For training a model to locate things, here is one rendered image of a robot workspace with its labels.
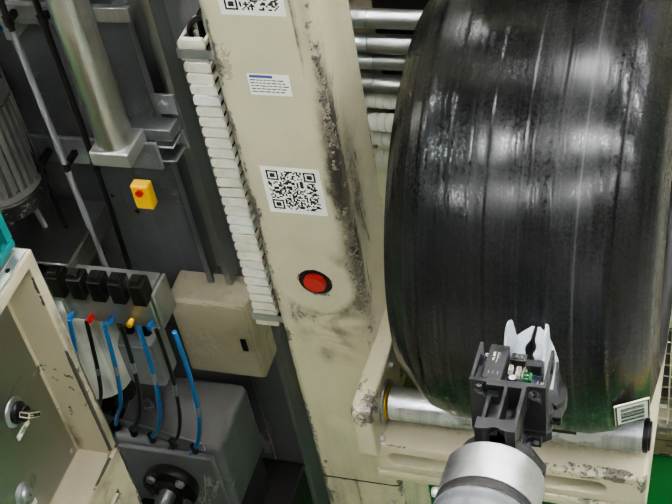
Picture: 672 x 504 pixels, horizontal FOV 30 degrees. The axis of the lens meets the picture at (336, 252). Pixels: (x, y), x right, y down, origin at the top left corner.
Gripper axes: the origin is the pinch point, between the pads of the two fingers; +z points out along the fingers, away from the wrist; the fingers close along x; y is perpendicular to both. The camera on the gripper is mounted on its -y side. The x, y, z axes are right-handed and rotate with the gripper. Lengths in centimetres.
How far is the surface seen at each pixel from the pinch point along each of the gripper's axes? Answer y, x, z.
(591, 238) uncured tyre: 10.6, -5.1, 4.3
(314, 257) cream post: -9.2, 31.8, 21.3
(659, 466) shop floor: -112, -9, 90
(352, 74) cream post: 13.9, 26.1, 27.9
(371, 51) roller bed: -1, 34, 60
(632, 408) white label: -12.3, -9.7, 4.7
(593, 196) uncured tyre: 14.2, -5.0, 6.5
